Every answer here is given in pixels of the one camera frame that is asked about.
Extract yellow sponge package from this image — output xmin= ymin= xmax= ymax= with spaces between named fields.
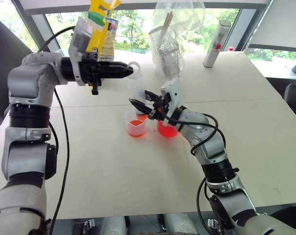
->
xmin=85 ymin=0 xmax=122 ymax=54

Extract metal wire basket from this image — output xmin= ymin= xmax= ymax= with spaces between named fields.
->
xmin=149 ymin=26 xmax=182 ymax=75

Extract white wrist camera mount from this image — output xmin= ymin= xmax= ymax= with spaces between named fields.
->
xmin=159 ymin=78 xmax=183 ymax=126
xmin=68 ymin=19 xmax=93 ymax=87

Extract clear cup of red liquid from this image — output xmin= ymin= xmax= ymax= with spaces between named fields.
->
xmin=157 ymin=119 xmax=180 ymax=138

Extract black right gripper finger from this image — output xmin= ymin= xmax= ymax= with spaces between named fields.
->
xmin=128 ymin=97 xmax=154 ymax=116
xmin=144 ymin=90 xmax=161 ymax=102

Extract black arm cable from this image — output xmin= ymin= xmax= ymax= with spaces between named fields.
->
xmin=37 ymin=25 xmax=76 ymax=235
xmin=159 ymin=107 xmax=221 ymax=235

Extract clear plastic bag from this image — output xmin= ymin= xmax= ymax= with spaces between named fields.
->
xmin=147 ymin=0 xmax=206 ymax=82

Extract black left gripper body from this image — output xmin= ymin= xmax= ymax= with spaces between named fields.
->
xmin=78 ymin=47 xmax=103 ymax=96

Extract wooden chopsticks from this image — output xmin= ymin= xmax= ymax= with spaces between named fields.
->
xmin=158 ymin=11 xmax=174 ymax=46

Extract black chair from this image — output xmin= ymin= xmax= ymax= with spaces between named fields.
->
xmin=283 ymin=77 xmax=296 ymax=118

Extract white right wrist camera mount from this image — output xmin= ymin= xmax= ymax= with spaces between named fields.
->
xmin=159 ymin=78 xmax=183 ymax=126

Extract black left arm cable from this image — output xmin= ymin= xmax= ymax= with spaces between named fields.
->
xmin=37 ymin=25 xmax=76 ymax=235

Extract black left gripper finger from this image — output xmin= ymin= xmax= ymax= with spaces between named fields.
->
xmin=98 ymin=70 xmax=134 ymax=80
xmin=98 ymin=61 xmax=134 ymax=72

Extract metal buckle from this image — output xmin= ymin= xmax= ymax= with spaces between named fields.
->
xmin=207 ymin=218 xmax=221 ymax=231
xmin=73 ymin=218 xmax=96 ymax=235

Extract small clear measuring cup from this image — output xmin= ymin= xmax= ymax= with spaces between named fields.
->
xmin=125 ymin=110 xmax=147 ymax=138

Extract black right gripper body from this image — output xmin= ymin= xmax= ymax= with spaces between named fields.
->
xmin=147 ymin=94 xmax=172 ymax=121

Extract white cylindrical container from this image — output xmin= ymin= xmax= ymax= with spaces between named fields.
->
xmin=203 ymin=20 xmax=232 ymax=69

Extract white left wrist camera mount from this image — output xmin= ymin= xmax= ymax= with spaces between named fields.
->
xmin=68 ymin=19 xmax=93 ymax=87

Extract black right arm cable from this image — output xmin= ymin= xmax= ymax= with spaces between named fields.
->
xmin=159 ymin=107 xmax=221 ymax=235

